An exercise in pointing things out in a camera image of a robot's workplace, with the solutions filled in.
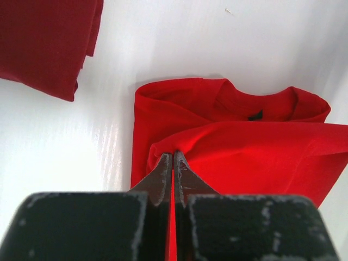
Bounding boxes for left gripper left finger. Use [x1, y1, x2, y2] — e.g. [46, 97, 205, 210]
[1, 153, 172, 260]

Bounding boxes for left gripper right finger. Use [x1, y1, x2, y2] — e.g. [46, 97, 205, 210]
[173, 151, 339, 260]

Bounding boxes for bright red kungfu t-shirt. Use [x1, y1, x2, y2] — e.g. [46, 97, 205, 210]
[129, 77, 348, 261]

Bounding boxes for folded dark red shirt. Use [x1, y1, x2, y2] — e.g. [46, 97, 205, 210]
[1, 0, 104, 102]

